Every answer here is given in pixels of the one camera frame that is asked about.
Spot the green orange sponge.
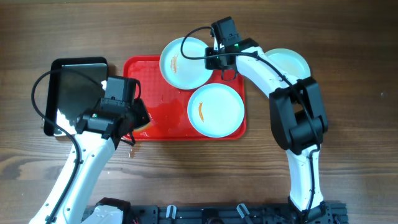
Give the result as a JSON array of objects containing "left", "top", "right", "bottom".
[{"left": 134, "top": 122, "right": 152, "bottom": 132}]

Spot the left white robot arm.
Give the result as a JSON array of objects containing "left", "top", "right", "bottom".
[{"left": 31, "top": 98, "right": 150, "bottom": 223}]

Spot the black water tray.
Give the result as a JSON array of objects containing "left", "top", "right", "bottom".
[{"left": 45, "top": 57, "right": 108, "bottom": 135}]

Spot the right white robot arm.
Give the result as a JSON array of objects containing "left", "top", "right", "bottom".
[{"left": 205, "top": 39, "right": 328, "bottom": 220}]

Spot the pale blue plate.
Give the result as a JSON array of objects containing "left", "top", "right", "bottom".
[
  {"left": 187, "top": 83, "right": 245, "bottom": 138},
  {"left": 159, "top": 37, "right": 213, "bottom": 90},
  {"left": 265, "top": 49, "right": 311, "bottom": 83}
]

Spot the red plastic tray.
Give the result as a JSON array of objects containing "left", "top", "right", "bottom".
[{"left": 123, "top": 55, "right": 248, "bottom": 142}]

